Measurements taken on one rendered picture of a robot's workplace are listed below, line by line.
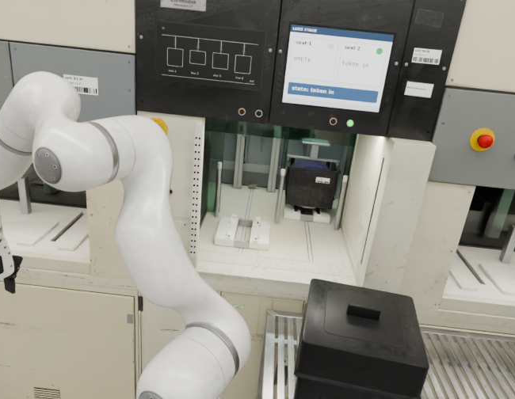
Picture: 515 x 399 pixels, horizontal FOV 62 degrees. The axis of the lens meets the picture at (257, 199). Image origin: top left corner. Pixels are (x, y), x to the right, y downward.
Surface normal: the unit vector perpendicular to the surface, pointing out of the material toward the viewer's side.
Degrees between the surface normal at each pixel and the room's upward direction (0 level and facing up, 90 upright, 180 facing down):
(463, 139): 90
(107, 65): 90
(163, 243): 62
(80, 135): 38
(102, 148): 66
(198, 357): 20
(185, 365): 16
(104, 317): 90
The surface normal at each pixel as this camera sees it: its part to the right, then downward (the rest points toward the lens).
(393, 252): -0.05, 0.37
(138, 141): 0.84, -0.16
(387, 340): 0.10, -0.92
